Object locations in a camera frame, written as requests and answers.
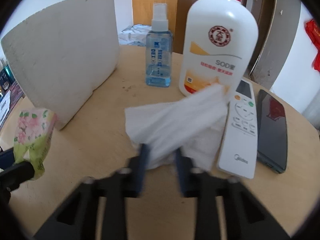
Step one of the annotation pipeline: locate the white remote control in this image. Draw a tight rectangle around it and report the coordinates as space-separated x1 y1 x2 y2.
217 78 258 180

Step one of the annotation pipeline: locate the black phone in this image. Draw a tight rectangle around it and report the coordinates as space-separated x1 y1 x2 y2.
256 89 288 174

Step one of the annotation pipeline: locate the red wall decoration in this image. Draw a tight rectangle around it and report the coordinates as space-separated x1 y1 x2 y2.
305 20 320 71

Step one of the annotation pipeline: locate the white tissue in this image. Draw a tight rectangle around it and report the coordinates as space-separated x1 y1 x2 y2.
124 84 232 171

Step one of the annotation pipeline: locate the wooden wardrobe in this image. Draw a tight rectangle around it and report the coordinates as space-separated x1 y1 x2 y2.
132 0 218 55

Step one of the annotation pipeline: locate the white paper sheet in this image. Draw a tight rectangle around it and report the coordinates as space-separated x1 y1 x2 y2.
0 90 12 126

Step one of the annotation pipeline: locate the white lotion bottle red cap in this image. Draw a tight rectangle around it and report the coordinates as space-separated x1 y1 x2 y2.
179 0 259 97

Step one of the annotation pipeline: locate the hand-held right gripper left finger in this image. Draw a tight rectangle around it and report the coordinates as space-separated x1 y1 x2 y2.
34 144 152 240

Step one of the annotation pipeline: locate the white foam box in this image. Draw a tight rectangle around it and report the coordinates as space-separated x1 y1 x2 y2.
1 0 120 131

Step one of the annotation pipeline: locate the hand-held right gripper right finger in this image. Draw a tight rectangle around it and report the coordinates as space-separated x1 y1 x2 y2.
175 149 288 240

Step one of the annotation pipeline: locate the floral tissue packet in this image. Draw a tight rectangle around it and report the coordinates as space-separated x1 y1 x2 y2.
13 107 56 182

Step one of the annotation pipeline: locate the wooden side door frame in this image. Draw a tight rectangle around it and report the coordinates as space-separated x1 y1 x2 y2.
249 0 283 81

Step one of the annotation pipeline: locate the printed blanket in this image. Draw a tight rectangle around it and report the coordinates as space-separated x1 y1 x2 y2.
0 80 26 130

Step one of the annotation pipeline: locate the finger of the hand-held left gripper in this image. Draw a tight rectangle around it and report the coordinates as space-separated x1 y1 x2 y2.
0 161 35 193
0 148 16 167

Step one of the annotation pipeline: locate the clear blue spray bottle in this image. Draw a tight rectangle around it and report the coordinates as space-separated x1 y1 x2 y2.
145 3 174 87

